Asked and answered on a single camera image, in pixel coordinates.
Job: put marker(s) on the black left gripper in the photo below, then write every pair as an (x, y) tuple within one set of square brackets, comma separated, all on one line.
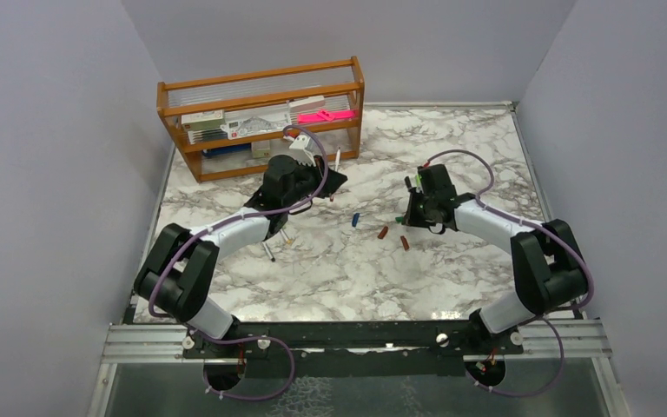
[(333, 182)]

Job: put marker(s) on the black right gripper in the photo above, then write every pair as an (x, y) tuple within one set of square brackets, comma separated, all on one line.
[(411, 218)]

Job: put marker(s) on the white pen red cap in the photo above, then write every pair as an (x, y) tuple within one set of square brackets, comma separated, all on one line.
[(336, 168)]

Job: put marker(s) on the light green pen cap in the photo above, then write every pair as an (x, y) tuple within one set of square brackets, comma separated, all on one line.
[(418, 183)]

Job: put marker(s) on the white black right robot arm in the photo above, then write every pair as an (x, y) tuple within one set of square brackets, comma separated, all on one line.
[(547, 268)]

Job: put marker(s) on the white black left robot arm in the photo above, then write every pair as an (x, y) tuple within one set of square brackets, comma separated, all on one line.
[(177, 273)]

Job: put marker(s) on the red brown pen cap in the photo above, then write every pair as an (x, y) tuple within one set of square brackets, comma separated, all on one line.
[(405, 243)]

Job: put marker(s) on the red pen cap loose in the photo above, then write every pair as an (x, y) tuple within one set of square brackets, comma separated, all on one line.
[(382, 234)]

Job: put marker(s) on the white pen yellow end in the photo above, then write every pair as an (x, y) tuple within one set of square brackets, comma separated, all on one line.
[(287, 239)]

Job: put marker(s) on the white pen left side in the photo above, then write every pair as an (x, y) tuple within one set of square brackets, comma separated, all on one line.
[(268, 252)]

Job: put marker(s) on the pink plastic clip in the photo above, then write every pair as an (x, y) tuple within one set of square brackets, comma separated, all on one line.
[(323, 115)]

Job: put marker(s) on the small white box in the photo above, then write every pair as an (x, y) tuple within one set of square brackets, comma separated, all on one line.
[(261, 149)]

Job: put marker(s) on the pink white eraser box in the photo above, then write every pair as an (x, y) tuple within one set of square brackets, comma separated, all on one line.
[(307, 103)]

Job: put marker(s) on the blue box on shelf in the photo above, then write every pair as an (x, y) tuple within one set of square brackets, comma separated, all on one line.
[(228, 150)]

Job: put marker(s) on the white protractor ruler pack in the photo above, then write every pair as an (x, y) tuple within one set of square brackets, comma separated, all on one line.
[(254, 125)]

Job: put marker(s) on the wooden shelf rack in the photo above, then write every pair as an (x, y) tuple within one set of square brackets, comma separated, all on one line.
[(341, 82)]

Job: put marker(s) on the white green box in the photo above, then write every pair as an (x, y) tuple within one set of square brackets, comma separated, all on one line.
[(205, 120)]

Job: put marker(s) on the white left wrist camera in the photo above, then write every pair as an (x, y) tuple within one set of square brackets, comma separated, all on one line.
[(302, 149)]

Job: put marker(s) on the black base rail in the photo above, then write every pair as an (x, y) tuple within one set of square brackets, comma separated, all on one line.
[(340, 349)]

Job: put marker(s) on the aluminium frame rail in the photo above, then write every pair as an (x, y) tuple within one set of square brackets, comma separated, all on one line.
[(580, 339)]

